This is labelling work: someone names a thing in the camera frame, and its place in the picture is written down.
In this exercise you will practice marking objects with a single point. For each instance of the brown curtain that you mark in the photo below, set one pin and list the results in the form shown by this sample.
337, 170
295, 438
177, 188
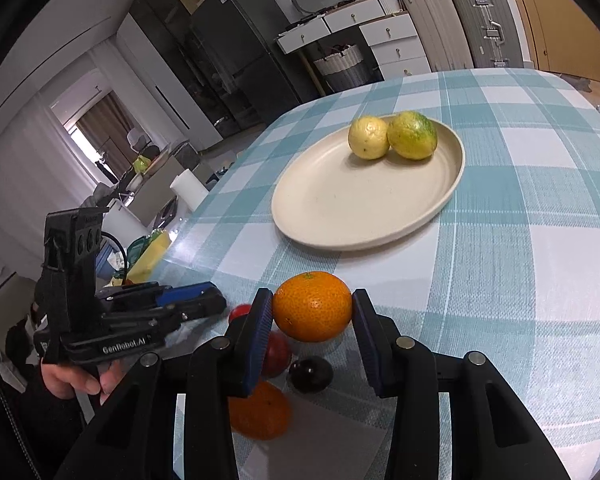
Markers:
107, 130

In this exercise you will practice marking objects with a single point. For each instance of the yellow plastic bag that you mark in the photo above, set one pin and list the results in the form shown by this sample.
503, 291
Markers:
150, 257

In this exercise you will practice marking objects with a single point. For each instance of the white drawer cabinet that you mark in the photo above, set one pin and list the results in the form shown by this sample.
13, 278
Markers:
395, 45

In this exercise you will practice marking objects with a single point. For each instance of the orange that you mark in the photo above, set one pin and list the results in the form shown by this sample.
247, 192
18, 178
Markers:
312, 307
265, 410

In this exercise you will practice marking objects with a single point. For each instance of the dark plum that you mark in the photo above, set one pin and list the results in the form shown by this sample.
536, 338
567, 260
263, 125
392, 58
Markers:
310, 374

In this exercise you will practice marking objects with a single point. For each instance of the beige suitcase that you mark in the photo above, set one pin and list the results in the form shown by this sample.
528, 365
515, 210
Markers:
430, 25

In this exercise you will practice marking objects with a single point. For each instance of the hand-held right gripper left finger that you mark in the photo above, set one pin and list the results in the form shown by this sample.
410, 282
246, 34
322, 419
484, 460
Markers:
260, 340

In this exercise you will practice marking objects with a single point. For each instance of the cream oval plate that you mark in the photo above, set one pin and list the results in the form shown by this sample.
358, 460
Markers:
360, 195

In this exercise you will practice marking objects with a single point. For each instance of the teal checkered tablecloth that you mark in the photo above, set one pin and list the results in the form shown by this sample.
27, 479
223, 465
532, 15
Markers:
530, 260

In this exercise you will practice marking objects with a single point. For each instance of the dark glass cabinet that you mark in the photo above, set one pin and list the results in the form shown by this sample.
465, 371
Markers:
165, 25

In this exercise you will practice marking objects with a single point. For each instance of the silver suitcase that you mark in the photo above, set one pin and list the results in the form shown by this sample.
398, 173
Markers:
485, 20

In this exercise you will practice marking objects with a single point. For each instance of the dark fridge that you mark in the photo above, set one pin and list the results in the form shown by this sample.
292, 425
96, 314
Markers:
250, 50

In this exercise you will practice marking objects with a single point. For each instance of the person's left hand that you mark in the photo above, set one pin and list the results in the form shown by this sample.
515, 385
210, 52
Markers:
75, 382

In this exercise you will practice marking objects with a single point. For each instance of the yellow lemon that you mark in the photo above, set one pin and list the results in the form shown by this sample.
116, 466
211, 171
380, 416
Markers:
367, 137

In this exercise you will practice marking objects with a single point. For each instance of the red tomato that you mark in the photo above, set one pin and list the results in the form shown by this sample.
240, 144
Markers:
239, 312
278, 355

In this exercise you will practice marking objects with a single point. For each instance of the white-rimmed grey laundry basket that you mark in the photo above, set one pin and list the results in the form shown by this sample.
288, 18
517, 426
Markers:
342, 67

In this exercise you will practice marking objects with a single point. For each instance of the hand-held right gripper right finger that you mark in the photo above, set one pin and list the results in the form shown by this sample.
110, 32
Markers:
367, 340

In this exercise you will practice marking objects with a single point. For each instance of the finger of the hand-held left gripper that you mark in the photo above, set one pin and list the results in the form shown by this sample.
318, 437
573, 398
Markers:
135, 291
190, 295

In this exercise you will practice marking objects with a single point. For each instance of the white paper towel roll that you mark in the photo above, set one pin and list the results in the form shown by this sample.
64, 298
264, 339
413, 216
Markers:
187, 187

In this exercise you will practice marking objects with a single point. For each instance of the wooden door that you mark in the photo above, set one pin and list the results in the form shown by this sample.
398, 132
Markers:
555, 20

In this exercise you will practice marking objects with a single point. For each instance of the person's left forearm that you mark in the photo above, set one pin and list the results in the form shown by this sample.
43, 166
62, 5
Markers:
30, 435

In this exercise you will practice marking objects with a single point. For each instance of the green-yellow lemon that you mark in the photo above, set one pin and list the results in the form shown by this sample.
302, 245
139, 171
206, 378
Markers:
412, 135

